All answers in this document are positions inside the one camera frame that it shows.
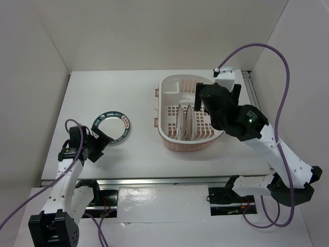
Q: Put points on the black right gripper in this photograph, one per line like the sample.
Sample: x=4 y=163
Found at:
x=234 y=94

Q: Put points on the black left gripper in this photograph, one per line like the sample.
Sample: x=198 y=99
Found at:
x=101 y=142

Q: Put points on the plate with dark green rim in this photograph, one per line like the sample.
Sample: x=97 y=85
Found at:
x=115 y=125

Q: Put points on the plate with orange sunburst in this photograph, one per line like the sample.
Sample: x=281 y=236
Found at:
x=190 y=124

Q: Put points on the plate with green red pattern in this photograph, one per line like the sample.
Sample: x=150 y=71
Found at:
x=181 y=123

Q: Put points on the white pink dish rack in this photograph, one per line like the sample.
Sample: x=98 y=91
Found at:
x=180 y=89

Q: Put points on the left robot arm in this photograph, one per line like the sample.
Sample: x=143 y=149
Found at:
x=57 y=223

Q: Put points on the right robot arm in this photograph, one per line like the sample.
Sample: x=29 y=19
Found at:
x=290 y=184

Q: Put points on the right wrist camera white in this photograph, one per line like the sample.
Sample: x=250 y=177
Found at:
x=226 y=77

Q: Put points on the aluminium rail right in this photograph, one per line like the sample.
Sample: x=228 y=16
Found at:
x=250 y=88

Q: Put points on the aluminium rail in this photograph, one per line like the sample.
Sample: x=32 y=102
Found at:
x=213 y=181
x=250 y=88

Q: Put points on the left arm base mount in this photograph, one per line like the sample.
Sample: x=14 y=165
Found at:
x=96 y=201

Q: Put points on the aluminium rail front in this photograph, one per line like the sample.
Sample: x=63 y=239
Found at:
x=213 y=181

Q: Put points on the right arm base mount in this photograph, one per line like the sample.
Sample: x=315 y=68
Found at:
x=226 y=203

